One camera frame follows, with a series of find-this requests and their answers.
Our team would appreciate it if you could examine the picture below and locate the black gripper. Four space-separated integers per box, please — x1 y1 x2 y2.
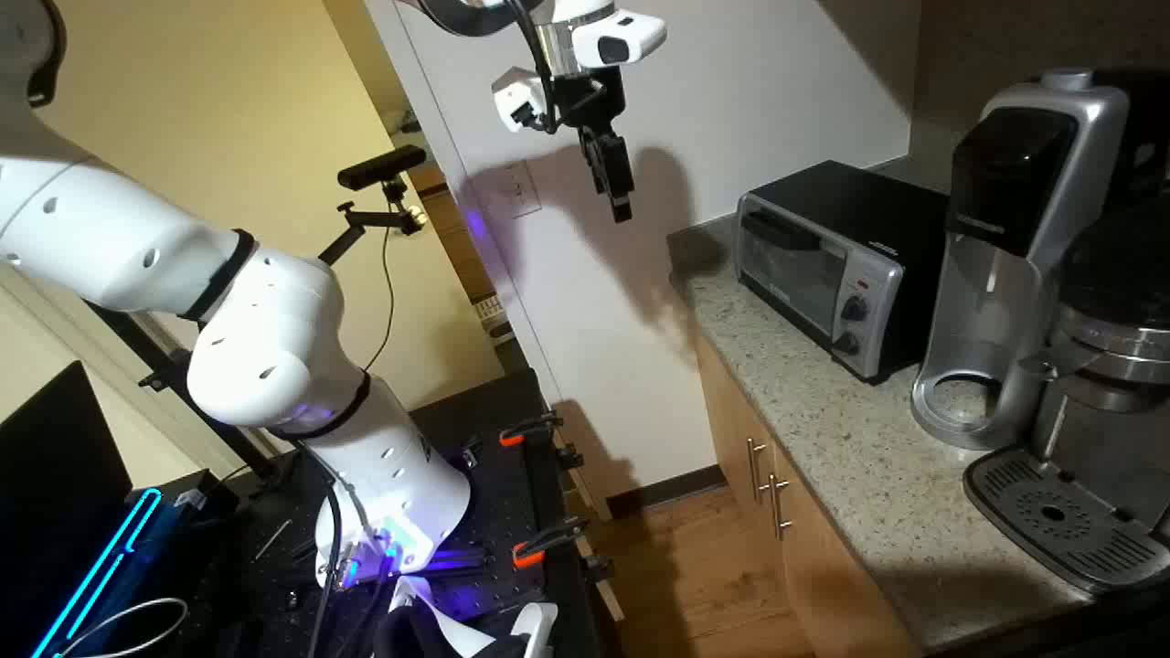
545 65 642 227

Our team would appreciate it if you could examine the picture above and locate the black box with blue light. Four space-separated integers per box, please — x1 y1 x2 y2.
31 486 206 658

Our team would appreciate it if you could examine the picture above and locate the thin black camera cable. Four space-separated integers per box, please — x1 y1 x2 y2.
359 223 405 378

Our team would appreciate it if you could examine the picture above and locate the black stereo camera bar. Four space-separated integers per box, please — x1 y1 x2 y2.
336 141 433 194

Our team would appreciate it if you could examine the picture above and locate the white plastic hook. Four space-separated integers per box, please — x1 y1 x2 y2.
510 598 562 658

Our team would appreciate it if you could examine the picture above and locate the silver black coffee machine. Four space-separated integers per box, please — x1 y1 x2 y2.
961 194 1170 596

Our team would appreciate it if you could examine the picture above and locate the white cable loop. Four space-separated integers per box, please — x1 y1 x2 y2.
60 596 195 658

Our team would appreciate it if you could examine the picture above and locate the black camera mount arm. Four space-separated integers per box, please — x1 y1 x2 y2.
320 179 429 268

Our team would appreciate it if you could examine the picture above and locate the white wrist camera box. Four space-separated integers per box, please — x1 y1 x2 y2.
489 65 556 135

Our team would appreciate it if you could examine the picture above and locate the silver black toaster oven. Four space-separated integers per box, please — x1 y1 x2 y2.
733 156 954 385

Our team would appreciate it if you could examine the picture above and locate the black metal stand bar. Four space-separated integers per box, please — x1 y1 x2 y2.
86 305 286 479

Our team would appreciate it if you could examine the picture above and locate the black clamp with orange tip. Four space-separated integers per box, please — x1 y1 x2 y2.
495 408 568 454
510 515 590 574

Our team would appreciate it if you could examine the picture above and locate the silver cabinet door handle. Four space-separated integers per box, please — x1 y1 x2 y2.
744 439 776 497
759 470 799 540

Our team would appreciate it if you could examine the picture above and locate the tall silver beverage machine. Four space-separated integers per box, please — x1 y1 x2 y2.
910 65 1136 454

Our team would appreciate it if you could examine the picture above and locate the black perforated robot table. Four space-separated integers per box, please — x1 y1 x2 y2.
236 368 616 658

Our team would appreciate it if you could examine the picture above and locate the black monitor screen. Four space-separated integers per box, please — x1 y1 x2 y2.
0 359 135 658

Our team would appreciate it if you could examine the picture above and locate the white wall outlet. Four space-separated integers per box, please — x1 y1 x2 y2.
489 161 540 221

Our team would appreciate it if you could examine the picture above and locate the wooden base cabinet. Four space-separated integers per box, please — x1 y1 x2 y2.
690 325 919 658

